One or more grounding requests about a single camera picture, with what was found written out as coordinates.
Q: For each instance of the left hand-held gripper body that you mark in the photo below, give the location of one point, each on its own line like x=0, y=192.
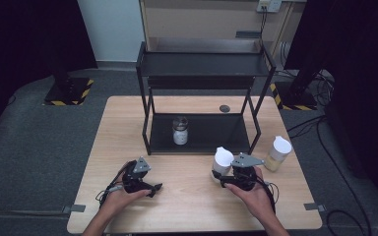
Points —
x=134, y=180

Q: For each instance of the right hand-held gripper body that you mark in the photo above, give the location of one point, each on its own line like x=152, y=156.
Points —
x=244, y=175

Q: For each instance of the white-lid jar white contents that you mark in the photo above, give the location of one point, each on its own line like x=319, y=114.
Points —
x=223, y=159

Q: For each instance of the white-lid jar yellow contents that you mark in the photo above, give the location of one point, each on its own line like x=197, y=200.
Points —
x=277, y=152

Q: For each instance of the small clear jar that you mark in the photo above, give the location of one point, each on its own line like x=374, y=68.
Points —
x=180, y=132

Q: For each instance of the black metal shelf rack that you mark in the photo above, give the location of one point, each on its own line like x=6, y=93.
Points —
x=203, y=65

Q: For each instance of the person's left hand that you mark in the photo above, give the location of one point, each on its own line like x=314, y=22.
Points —
x=118, y=200

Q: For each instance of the person's right hand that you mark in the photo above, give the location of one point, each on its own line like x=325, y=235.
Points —
x=256, y=200

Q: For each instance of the grey tape strip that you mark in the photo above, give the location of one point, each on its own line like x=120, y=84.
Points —
x=75, y=208
x=314, y=206

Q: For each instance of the round grey table grommet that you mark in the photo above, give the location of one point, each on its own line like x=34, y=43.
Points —
x=224, y=108

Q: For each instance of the striped-edge black stand base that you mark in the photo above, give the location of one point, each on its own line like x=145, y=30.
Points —
x=69, y=91
x=295, y=98

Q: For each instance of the black curtain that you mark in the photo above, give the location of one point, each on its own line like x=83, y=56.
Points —
x=19, y=39
x=357, y=65

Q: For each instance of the white wall socket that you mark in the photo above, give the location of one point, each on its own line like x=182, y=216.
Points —
x=269, y=5

